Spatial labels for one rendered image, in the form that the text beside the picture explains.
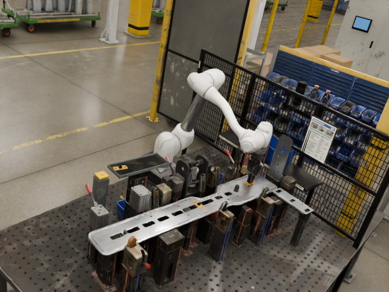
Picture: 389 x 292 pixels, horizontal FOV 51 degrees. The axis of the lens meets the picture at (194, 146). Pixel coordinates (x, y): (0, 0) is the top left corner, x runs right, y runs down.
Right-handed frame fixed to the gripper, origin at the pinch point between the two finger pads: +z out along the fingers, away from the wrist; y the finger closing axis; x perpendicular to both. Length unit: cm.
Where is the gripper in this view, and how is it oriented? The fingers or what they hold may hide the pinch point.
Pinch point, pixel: (250, 178)
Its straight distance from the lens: 282.0
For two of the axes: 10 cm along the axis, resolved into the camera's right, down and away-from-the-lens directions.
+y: 6.5, 4.5, -6.1
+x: 7.4, -1.9, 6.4
